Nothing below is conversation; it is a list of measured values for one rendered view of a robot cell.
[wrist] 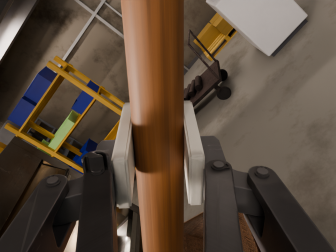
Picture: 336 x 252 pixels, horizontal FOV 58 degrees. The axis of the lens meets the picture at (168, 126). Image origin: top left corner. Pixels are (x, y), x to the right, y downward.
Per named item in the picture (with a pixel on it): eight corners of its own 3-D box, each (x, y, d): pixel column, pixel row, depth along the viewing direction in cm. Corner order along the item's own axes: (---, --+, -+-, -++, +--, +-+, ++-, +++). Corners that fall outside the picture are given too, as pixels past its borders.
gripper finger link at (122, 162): (131, 209, 15) (116, 210, 15) (137, 140, 22) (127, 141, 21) (126, 159, 14) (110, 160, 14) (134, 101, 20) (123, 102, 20)
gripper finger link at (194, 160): (189, 156, 14) (205, 156, 14) (180, 100, 20) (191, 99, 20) (188, 206, 15) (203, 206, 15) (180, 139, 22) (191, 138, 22)
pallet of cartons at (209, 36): (238, 13, 665) (225, 1, 651) (250, 16, 595) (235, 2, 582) (204, 54, 696) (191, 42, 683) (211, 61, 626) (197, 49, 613)
